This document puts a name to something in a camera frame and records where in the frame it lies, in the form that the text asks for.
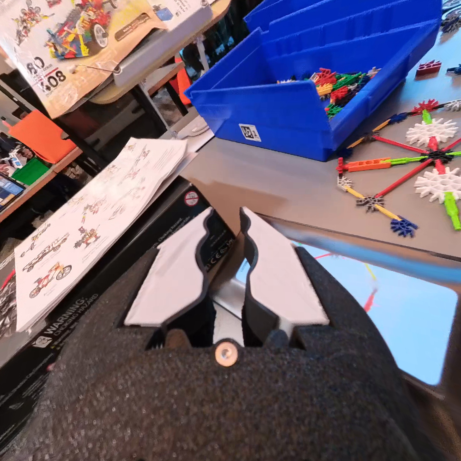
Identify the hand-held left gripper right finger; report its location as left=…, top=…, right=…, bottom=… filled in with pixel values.
left=239, top=206, right=331, bottom=330

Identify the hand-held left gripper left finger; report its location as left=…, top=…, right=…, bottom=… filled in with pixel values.
left=123, top=207, right=217, bottom=329

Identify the colourful toy wheel model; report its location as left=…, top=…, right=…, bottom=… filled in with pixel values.
left=337, top=99, right=461, bottom=238

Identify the pile of colourful toy pieces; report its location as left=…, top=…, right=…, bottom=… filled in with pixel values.
left=277, top=67, right=382, bottom=119

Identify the black toy box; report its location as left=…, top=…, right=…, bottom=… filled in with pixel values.
left=0, top=176, right=238, bottom=451

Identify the white instruction booklet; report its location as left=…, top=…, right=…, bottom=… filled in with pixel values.
left=14, top=138, right=188, bottom=332

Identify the smartphone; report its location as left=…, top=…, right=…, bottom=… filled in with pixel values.
left=259, top=214, right=461, bottom=388

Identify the white plastic sheet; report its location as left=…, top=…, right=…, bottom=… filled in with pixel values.
left=173, top=117, right=215, bottom=152

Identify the wooden side desk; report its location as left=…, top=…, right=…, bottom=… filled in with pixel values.
left=0, top=146, right=84, bottom=224

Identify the orange folder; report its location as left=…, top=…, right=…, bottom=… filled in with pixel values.
left=8, top=110, right=78, bottom=164

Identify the orange traffic cone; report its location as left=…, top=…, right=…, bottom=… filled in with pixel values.
left=169, top=58, right=193, bottom=106

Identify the red toy connector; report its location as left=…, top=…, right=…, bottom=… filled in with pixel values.
left=415, top=61, right=442, bottom=77

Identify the toy packaging bag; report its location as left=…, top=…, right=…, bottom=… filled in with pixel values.
left=0, top=0, right=170, bottom=119

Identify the white instruction sheet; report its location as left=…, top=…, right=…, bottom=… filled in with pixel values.
left=146, top=0, right=213, bottom=33

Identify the round wooden table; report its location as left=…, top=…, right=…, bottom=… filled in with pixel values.
left=88, top=0, right=232, bottom=106

